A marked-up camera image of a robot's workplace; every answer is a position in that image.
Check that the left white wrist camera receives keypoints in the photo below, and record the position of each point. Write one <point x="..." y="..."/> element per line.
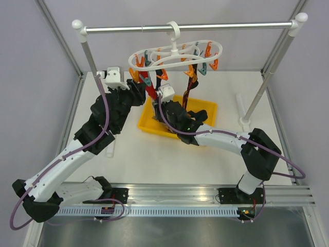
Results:
<point x="113" y="78"/>

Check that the white slotted cable duct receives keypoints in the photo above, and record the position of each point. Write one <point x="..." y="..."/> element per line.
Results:
<point x="147" y="211"/>

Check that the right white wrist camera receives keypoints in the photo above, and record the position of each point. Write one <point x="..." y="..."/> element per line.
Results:
<point x="166" y="92"/>

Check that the white sock hanger frame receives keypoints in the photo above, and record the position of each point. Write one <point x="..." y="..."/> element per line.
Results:
<point x="175" y="55"/>

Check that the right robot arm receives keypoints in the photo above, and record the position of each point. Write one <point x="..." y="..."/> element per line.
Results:
<point x="259" y="153"/>

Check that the dark argyle sock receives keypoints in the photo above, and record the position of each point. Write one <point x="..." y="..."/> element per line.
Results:
<point x="192" y="83"/>

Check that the red sock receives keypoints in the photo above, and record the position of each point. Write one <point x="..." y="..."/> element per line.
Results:
<point x="150" y="89"/>

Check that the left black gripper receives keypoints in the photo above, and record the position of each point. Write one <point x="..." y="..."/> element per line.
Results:
<point x="137" y="91"/>

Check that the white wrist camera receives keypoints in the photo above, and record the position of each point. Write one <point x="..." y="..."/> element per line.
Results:
<point x="113" y="78"/>
<point x="166" y="92"/>

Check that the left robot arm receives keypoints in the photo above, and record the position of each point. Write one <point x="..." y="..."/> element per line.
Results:
<point x="43" y="195"/>

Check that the small navy sock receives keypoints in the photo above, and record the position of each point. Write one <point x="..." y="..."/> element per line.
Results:
<point x="159" y="74"/>

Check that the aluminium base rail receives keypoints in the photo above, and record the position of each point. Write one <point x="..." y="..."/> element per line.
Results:
<point x="157" y="194"/>

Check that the yellow plastic tray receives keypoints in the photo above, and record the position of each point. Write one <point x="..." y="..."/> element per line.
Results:
<point x="147" y="123"/>

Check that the silver clothes rail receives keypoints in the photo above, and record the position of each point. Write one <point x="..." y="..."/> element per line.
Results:
<point x="293" y="27"/>

